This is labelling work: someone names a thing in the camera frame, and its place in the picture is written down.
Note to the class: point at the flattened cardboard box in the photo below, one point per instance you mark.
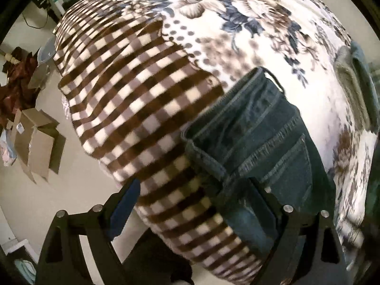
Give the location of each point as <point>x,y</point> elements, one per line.
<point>35,142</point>

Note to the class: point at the grey green folded cloth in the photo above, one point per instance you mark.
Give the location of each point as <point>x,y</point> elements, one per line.
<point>354,86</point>

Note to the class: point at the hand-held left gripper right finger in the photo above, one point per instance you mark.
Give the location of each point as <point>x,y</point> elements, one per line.
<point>261,210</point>

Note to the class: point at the dark red cloth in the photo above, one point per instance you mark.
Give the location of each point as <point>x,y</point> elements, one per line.
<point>16,83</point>

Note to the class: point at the checkered floral printed blanket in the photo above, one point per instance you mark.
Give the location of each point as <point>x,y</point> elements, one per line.
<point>184,74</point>

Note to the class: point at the dark blue jeans pants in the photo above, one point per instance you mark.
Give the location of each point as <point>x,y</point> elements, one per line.
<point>255,142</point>

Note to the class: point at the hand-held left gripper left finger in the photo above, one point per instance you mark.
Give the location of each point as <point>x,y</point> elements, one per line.
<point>124,206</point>

